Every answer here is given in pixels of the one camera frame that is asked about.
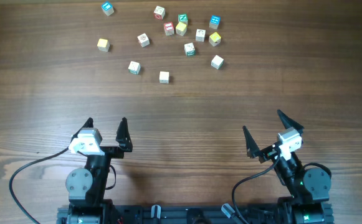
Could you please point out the yellow block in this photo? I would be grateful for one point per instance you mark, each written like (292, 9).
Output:
(215, 39)
(181, 28)
(103, 45)

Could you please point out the white block red picture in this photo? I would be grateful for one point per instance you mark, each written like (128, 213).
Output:
(143, 40)

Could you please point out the blue block top right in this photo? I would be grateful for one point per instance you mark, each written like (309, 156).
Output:
(214, 22)

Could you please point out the red-framed picture block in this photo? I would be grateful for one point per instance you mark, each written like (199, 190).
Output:
(169, 28)

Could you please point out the red-edged block top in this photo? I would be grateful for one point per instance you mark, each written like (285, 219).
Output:
(159, 12)

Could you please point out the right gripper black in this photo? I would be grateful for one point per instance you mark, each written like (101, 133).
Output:
(253, 148)

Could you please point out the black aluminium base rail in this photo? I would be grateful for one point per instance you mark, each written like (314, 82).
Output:
(196, 214)

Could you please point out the plain white block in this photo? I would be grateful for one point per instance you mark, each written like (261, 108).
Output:
(164, 77)
(217, 62)

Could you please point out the yellow block left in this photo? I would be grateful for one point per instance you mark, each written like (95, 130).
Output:
(103, 45)

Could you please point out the white block green edge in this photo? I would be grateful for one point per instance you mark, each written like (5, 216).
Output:
(134, 67)
(189, 49)

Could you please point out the yellow block centre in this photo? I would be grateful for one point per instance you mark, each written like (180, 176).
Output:
(181, 28)

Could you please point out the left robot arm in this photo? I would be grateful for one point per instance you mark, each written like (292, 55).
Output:
(86, 186)

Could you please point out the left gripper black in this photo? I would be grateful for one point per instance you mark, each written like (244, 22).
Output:
(122, 139)

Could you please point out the blue letter block far left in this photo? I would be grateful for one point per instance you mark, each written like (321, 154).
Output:
(107, 8)

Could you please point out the green letter N block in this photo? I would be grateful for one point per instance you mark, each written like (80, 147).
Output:
(183, 18)

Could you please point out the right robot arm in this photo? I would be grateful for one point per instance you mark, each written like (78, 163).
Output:
(308, 184)

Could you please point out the yellow block right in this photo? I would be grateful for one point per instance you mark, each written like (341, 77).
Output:
(215, 39)

